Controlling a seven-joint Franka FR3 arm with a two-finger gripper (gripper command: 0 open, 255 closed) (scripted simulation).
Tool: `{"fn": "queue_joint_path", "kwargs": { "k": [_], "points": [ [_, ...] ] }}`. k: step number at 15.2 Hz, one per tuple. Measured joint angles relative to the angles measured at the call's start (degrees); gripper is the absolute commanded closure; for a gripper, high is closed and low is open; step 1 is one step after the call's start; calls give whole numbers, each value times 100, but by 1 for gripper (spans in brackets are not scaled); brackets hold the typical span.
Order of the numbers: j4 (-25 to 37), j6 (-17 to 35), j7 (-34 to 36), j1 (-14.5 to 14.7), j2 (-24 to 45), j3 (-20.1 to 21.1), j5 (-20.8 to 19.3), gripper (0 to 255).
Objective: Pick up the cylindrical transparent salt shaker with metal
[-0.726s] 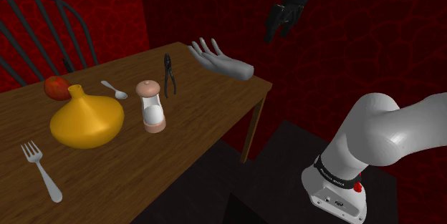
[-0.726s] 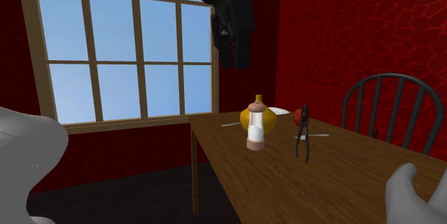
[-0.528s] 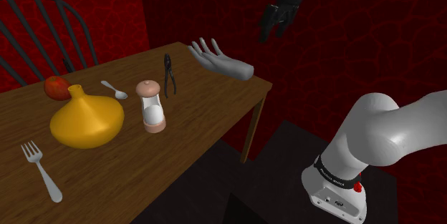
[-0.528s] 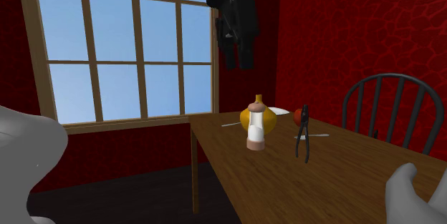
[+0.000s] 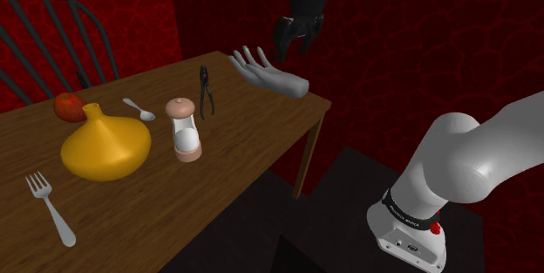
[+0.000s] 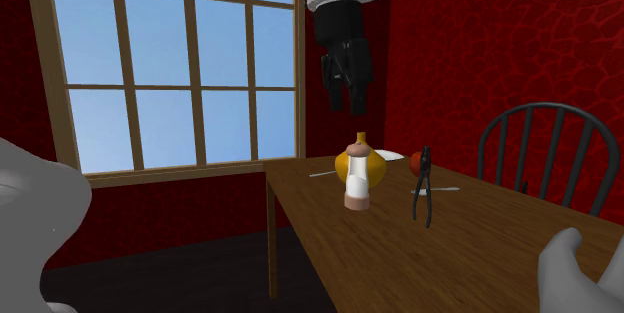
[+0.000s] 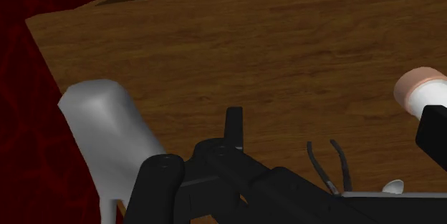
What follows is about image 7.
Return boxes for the white rounded container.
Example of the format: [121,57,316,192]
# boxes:
[57,78,167,224]

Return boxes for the brown wooden table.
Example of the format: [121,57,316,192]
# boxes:
[24,0,447,224]

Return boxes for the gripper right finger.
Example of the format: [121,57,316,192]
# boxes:
[415,104,447,172]

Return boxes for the white bottle with pink cap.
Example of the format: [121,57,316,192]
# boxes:
[393,66,447,121]

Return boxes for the thin black tongs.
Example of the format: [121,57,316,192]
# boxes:
[306,139,353,196]

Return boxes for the white spoon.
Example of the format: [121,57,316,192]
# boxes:
[381,179,405,195]

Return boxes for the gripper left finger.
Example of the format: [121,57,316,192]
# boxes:
[122,106,277,224]

